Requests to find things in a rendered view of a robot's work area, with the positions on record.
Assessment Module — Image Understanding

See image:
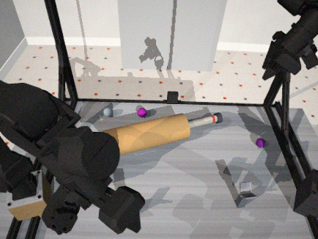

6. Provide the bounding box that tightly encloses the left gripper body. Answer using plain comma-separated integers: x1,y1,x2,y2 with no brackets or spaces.
272,22,316,75

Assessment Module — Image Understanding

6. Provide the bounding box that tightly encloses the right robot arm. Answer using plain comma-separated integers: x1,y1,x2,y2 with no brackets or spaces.
0,80,120,235

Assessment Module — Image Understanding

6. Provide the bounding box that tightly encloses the small magenta ball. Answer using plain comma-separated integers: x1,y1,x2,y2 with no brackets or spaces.
137,108,147,117

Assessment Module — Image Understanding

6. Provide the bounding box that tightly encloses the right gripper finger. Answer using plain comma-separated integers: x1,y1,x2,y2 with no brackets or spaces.
93,199,105,208
127,212,141,233

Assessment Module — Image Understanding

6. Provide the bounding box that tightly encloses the pale grey sphere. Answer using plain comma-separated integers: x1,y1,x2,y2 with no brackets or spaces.
103,108,113,117

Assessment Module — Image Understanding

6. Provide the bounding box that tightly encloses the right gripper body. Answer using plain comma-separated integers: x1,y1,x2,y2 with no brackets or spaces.
56,175,145,234

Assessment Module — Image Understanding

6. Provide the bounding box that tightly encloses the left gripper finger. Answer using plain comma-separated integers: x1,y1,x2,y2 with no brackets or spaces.
262,54,290,81
262,41,280,70

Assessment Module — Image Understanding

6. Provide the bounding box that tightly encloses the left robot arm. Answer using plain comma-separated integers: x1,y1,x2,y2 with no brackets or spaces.
277,0,318,70

